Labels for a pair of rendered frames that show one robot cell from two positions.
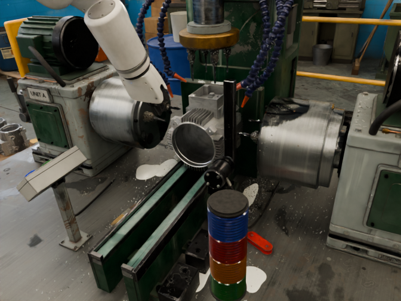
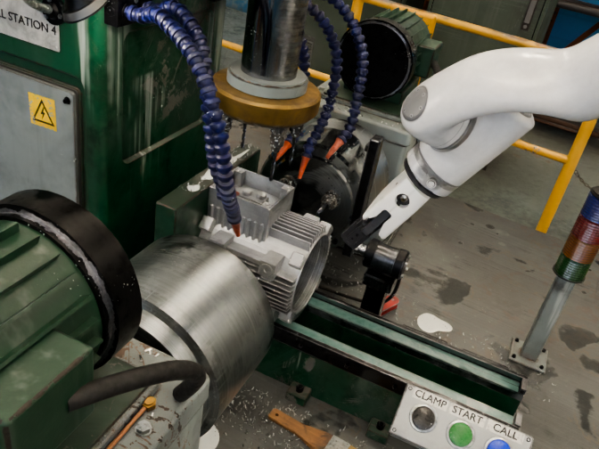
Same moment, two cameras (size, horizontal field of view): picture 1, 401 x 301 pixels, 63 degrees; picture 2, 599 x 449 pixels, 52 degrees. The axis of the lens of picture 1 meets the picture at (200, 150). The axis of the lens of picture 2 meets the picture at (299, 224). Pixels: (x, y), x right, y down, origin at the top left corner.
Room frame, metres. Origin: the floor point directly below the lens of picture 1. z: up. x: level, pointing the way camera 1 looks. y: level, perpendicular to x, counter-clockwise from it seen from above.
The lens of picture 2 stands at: (1.09, 0.91, 1.67)
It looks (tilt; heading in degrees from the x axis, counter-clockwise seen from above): 32 degrees down; 260
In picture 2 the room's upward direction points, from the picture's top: 11 degrees clockwise
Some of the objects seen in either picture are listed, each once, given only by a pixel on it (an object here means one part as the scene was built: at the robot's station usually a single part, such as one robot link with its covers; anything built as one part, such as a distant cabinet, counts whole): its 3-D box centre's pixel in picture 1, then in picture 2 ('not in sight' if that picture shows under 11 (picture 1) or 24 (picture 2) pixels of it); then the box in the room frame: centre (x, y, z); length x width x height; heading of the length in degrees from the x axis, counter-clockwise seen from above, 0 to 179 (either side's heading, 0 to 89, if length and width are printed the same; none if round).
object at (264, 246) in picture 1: (259, 242); (383, 306); (0.68, -0.15, 0.81); 0.09 x 0.03 x 0.02; 38
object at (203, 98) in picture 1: (210, 101); (250, 204); (1.02, -0.04, 1.11); 0.12 x 0.11 x 0.07; 151
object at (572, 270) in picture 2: (228, 278); (572, 265); (0.37, -0.04, 1.05); 0.06 x 0.06 x 0.04
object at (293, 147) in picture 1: (309, 143); (330, 176); (0.83, -0.32, 1.04); 0.41 x 0.25 x 0.25; 62
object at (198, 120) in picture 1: (206, 132); (263, 254); (0.99, -0.02, 1.02); 0.20 x 0.19 x 0.19; 151
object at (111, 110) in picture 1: (122, 110); (149, 359); (1.16, 0.29, 1.04); 0.37 x 0.25 x 0.25; 62
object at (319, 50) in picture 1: (321, 55); not in sight; (5.13, -1.95, 0.14); 0.30 x 0.30 x 0.27
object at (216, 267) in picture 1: (228, 259); (581, 246); (0.37, -0.04, 1.10); 0.06 x 0.06 x 0.04
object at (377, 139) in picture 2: (229, 125); (363, 199); (0.81, -0.08, 1.12); 0.04 x 0.03 x 0.26; 152
